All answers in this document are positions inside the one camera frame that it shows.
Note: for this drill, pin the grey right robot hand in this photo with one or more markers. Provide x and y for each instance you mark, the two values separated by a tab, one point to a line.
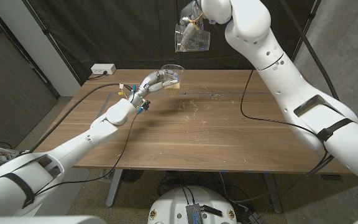
193	23

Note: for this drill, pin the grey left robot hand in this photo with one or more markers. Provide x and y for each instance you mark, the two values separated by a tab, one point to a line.
151	82

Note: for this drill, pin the clear plastic cup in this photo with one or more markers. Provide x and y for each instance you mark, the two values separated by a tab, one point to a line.
179	71
202	42

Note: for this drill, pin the brown sugar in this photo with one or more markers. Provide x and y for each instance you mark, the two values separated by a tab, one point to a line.
172	89

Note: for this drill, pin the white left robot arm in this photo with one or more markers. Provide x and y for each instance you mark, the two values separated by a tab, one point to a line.
73	149

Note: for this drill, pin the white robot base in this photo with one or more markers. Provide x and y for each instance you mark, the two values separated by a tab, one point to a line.
172	205

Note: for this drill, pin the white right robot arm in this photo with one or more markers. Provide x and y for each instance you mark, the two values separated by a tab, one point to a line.
291	87

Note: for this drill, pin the white power strip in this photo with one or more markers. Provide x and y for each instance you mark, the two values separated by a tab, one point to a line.
102	69

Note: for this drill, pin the black backdrop curtain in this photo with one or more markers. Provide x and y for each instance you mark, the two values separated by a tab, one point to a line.
135	31

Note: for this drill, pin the grey table leg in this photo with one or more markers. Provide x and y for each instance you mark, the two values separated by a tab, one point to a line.
272	193
114	189

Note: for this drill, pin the black backdrop pole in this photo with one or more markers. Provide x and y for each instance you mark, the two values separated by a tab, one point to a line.
44	31
309	21

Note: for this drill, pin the grey electronics box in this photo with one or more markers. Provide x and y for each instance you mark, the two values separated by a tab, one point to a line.
194	214

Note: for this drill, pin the dark door panel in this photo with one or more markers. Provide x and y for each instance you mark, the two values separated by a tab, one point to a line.
11	93

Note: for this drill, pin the black bar on base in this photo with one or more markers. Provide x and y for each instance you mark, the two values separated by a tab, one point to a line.
212	211

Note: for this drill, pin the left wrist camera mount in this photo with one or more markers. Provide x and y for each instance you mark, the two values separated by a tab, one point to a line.
144	106

